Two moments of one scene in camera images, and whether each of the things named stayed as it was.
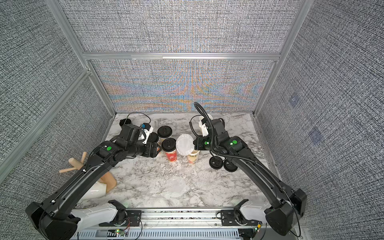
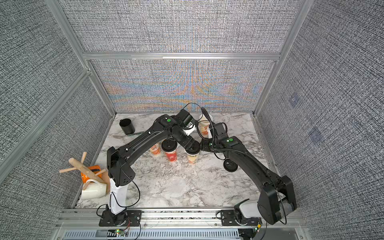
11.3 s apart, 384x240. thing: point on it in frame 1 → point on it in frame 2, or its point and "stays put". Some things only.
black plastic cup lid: (229, 166) stays put
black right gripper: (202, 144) stays put
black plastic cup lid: (168, 144) stays put
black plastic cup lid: (216, 162) → (194, 148)
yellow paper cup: (193, 157) stays put
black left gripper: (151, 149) → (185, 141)
